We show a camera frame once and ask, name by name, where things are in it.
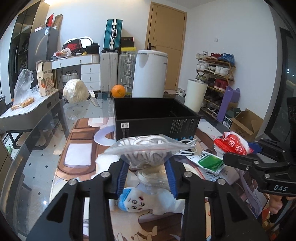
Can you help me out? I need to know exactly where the shoe rack with shoes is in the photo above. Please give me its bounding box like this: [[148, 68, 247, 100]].
[[195, 51, 235, 119]]

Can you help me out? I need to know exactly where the anime print desk mat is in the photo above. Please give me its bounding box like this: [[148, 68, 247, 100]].
[[49, 115, 271, 241]]

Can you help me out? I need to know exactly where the red white snack packet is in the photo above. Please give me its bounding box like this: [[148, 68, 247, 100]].
[[214, 131, 253, 156]]

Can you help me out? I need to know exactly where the teal suitcase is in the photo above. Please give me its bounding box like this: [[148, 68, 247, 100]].
[[102, 19, 123, 53]]

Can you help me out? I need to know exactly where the bagged striped cord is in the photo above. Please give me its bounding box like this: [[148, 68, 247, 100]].
[[102, 133, 191, 172]]

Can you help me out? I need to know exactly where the red black shoe bag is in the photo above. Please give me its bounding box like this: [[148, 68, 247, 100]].
[[63, 38, 84, 56]]

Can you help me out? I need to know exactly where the dark grey refrigerator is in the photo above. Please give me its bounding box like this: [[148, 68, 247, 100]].
[[28, 27, 59, 71]]

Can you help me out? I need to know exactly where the white drawer desk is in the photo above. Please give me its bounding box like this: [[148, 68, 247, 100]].
[[51, 54, 100, 91]]

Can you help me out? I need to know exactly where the clear plastic snack bag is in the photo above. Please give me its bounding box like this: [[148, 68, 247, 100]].
[[11, 69, 40, 110]]

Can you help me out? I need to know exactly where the orange fruit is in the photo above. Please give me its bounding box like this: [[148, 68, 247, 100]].
[[111, 84, 126, 98]]

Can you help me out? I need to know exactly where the white plush toy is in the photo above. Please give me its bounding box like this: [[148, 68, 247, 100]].
[[118, 187, 185, 215]]

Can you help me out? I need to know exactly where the white suitcase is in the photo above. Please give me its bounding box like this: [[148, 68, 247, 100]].
[[100, 52, 118, 92]]

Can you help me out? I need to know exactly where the printed fruit carton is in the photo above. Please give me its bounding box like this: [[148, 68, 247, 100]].
[[36, 60, 55, 96]]

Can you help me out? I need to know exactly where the grey side table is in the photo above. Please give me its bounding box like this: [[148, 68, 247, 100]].
[[0, 89, 61, 149]]

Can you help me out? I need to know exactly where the white cable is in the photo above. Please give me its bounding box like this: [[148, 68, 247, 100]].
[[173, 138, 198, 156]]

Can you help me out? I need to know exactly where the wooden door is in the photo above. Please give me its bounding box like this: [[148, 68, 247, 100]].
[[145, 2, 187, 90]]

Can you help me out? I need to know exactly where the white foam wrap roll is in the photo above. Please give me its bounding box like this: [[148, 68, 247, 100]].
[[95, 154, 120, 176]]

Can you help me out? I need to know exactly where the cream cylindrical cup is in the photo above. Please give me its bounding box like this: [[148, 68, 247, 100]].
[[184, 79, 208, 113]]

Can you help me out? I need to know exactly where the cream yarn ball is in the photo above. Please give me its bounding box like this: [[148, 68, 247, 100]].
[[63, 79, 89, 104]]

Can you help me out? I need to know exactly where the white electric kettle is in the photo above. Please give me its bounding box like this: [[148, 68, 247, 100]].
[[132, 50, 168, 98]]

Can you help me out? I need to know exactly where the silver suitcase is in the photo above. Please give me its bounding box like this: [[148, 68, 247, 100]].
[[117, 54, 137, 94]]

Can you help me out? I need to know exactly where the green medicine sachet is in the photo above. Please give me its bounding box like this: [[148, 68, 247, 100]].
[[187, 151, 225, 175]]

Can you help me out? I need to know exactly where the black cardboard box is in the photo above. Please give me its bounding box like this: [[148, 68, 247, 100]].
[[113, 98, 200, 141]]

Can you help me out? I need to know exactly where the brown cardboard box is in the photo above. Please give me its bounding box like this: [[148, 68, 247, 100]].
[[230, 108, 263, 142]]

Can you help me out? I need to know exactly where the person right hand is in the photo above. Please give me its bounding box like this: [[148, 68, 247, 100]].
[[268, 195, 283, 214]]

